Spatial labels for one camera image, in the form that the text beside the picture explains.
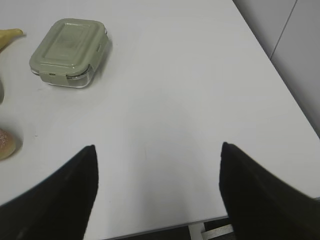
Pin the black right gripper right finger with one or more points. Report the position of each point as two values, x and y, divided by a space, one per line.
261 206

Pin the green lid glass food container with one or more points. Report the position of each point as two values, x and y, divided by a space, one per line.
70 53

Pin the grey table leg frame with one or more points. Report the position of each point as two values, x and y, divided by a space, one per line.
217 229

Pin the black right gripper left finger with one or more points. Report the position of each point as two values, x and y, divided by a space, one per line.
59 207

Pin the yellow banana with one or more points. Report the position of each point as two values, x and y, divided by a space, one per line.
7 35

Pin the brown bread roll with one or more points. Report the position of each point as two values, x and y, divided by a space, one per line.
8 144

